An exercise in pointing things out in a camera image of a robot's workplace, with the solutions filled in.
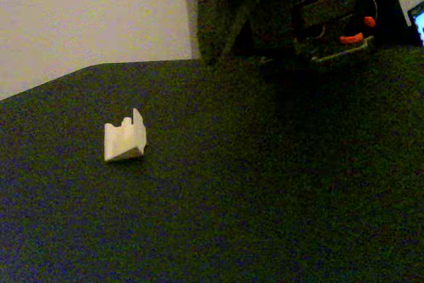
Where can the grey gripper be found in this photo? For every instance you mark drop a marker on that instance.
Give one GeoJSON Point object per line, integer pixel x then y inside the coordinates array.
{"type": "Point", "coordinates": [228, 14]}

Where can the grey SO-100 robot arm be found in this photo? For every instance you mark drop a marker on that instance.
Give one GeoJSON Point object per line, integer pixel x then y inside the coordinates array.
{"type": "Point", "coordinates": [318, 11]}

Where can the dark desk mat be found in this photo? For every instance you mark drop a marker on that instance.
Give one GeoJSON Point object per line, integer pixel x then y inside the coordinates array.
{"type": "Point", "coordinates": [232, 197]}

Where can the black orange spring clamp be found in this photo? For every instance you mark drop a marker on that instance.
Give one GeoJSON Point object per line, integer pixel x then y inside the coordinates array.
{"type": "Point", "coordinates": [351, 38]}
{"type": "Point", "coordinates": [369, 22]}

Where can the small white plastic part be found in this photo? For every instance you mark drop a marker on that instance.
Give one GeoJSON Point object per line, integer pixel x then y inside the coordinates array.
{"type": "Point", "coordinates": [124, 140]}

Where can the black office chair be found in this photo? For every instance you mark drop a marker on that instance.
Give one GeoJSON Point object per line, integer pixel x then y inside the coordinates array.
{"type": "Point", "coordinates": [386, 1]}

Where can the laptop with lit screen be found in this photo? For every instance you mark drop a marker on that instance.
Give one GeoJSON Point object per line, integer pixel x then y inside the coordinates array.
{"type": "Point", "coordinates": [418, 22]}

